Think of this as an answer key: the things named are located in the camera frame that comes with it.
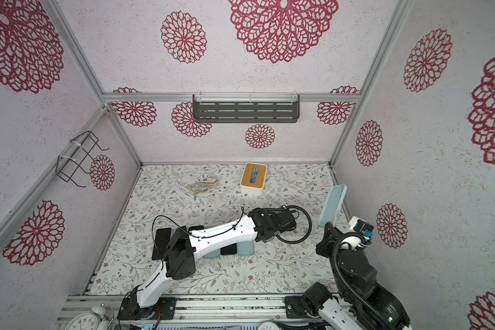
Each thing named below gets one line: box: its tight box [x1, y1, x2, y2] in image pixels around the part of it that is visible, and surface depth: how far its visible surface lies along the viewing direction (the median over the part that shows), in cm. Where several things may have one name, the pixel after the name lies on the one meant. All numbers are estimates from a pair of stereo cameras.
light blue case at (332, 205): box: [318, 184, 348, 228], surface depth 69 cm
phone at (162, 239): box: [151, 227, 172, 260], surface depth 92 cm
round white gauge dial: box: [258, 321, 281, 330], surface depth 69 cm
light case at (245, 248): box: [236, 240, 256, 256], surface depth 90 cm
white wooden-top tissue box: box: [239, 162, 268, 194], surface depth 109 cm
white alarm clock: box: [64, 303, 111, 330], surface depth 69 cm
